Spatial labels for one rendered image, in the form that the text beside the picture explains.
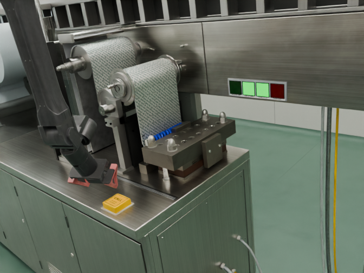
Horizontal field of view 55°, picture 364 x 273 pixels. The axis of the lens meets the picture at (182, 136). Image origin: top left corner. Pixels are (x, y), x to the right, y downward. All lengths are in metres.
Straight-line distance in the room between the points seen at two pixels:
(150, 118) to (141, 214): 0.41
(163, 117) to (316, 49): 0.63
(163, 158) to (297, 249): 1.36
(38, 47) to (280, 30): 0.79
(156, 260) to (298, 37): 0.88
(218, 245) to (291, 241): 1.01
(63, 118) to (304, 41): 0.80
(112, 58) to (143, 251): 0.81
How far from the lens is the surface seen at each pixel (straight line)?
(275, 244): 2.43
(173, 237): 1.27
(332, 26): 1.22
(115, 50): 1.58
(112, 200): 1.24
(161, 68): 1.44
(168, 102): 1.47
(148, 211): 1.19
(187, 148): 1.29
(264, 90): 1.35
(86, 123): 0.99
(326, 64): 1.24
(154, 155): 1.30
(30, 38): 0.84
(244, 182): 1.56
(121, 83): 1.33
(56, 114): 0.87
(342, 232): 2.59
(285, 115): 4.10
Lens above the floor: 1.54
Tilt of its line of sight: 22 degrees down
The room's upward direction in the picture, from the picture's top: 7 degrees counter-clockwise
